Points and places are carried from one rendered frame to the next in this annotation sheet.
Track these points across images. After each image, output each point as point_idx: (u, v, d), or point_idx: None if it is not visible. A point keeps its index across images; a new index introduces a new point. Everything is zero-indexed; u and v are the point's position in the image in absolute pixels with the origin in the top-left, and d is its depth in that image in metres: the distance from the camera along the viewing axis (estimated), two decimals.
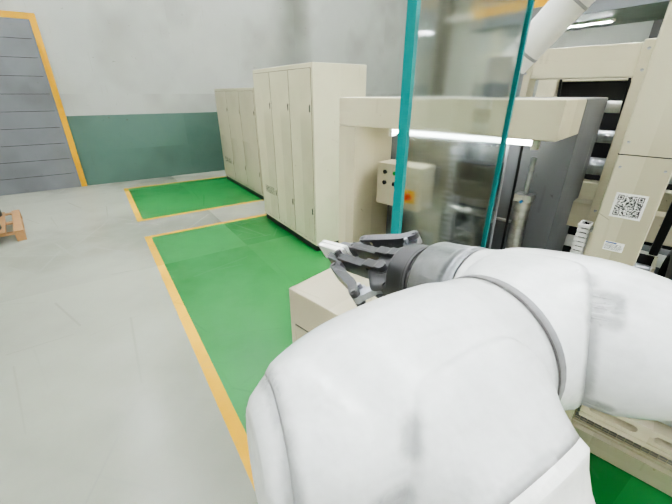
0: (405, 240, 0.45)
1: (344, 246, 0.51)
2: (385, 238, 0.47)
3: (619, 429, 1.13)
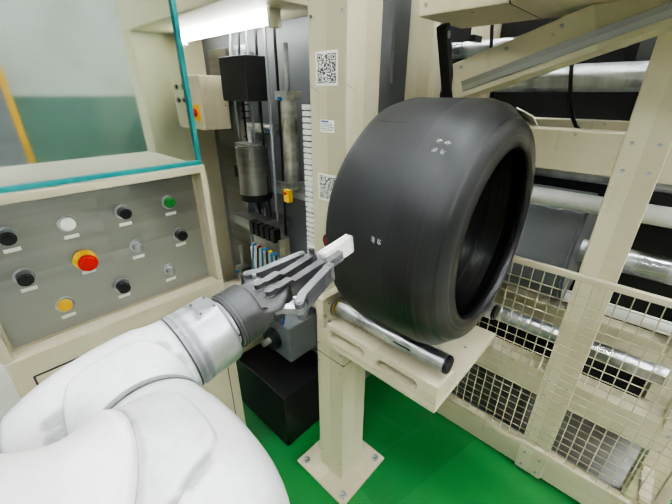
0: None
1: None
2: None
3: (352, 355, 0.94)
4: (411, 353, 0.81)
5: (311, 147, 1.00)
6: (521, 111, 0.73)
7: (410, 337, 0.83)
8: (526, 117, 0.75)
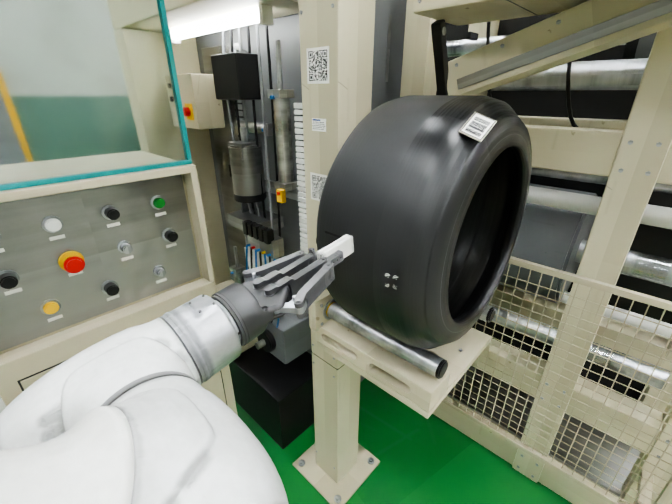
0: None
1: None
2: None
3: (345, 358, 0.92)
4: None
5: (304, 146, 0.98)
6: (467, 127, 0.56)
7: (397, 353, 0.81)
8: (478, 119, 0.57)
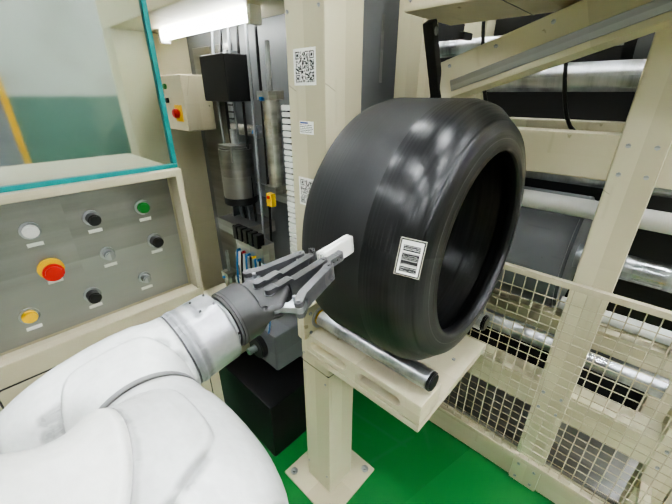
0: None
1: None
2: None
3: (335, 368, 0.89)
4: None
5: (292, 149, 0.95)
6: (400, 265, 0.53)
7: None
8: (407, 247, 0.52)
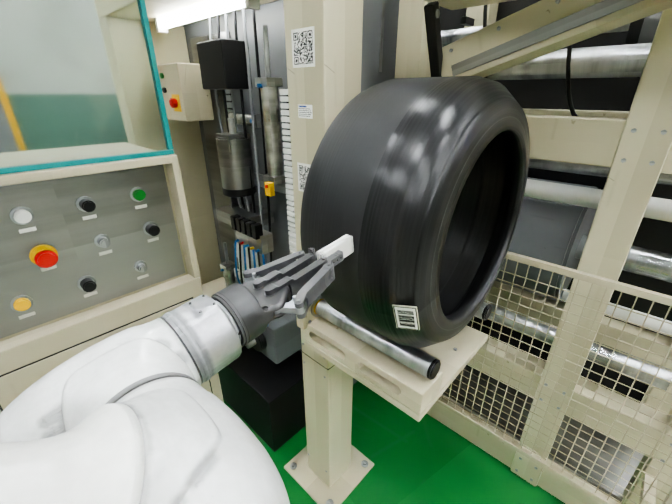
0: None
1: None
2: None
3: (334, 358, 0.87)
4: None
5: (291, 136, 0.93)
6: (399, 322, 0.59)
7: (388, 355, 0.77)
8: (401, 311, 0.57)
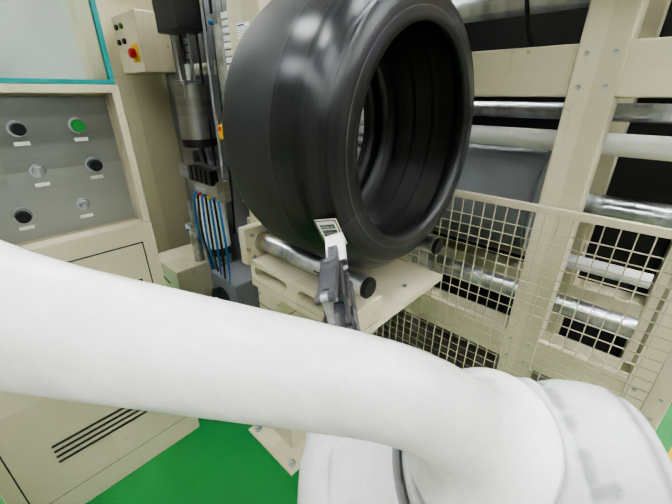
0: None
1: (347, 266, 0.52)
2: (355, 311, 0.51)
3: (277, 292, 0.84)
4: None
5: None
6: None
7: None
8: (323, 226, 0.56)
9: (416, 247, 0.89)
